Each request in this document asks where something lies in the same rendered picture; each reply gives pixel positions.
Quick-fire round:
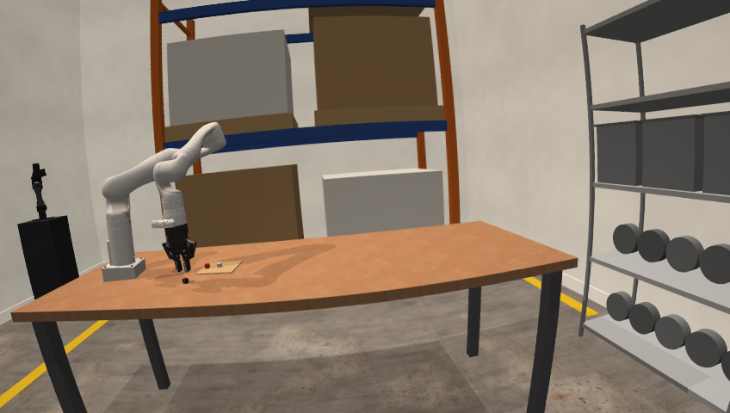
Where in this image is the tan square mat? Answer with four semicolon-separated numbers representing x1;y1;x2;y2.
196;261;242;274

